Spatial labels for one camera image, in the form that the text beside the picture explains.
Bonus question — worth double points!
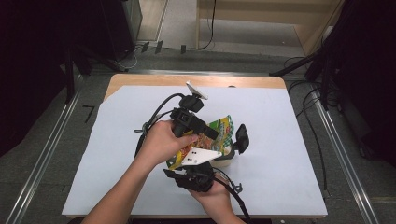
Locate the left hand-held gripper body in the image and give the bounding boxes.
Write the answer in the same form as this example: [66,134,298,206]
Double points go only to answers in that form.
[169,81,208,138]

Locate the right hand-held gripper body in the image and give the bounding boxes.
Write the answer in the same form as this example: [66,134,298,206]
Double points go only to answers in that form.
[177,148,223,192]

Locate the yellow green spouted pouch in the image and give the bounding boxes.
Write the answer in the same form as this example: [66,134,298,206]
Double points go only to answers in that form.
[166,115,235,171]

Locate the white jar with black lid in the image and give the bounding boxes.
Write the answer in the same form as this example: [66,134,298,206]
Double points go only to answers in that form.
[214,123,250,169]

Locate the person's right hand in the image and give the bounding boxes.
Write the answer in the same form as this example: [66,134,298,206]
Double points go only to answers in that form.
[188,180,233,216]

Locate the person's left hand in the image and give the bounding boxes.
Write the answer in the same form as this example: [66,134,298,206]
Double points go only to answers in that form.
[136,119,199,166]

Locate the white paper sheet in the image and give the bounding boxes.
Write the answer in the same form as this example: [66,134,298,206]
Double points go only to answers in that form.
[61,85,329,217]

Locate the black stand legs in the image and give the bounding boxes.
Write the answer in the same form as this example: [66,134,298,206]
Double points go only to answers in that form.
[64,40,125,105]
[269,46,331,110]

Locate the black cabinet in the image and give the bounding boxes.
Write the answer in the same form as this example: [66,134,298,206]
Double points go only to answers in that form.
[99,0,143,62]

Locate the light wooden partition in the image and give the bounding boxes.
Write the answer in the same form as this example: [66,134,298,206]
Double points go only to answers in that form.
[195,0,344,57]

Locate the dark curtain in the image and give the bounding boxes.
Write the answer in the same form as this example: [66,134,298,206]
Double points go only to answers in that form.
[326,0,396,169]
[0,0,104,157]

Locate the left hand-held gripper cable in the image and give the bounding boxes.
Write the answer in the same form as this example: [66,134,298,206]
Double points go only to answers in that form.
[134,92,185,157]

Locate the white floor cable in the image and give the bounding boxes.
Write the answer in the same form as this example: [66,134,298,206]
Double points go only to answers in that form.
[115,46,139,70]

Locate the hanging black cable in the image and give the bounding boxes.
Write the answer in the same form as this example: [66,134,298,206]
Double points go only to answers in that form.
[199,0,218,50]

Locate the black floor cables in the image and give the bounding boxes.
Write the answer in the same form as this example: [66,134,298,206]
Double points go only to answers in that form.
[288,55,328,190]

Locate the long metal floor rail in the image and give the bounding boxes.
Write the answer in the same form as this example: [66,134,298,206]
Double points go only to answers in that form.
[6,74,83,224]
[311,90,379,224]

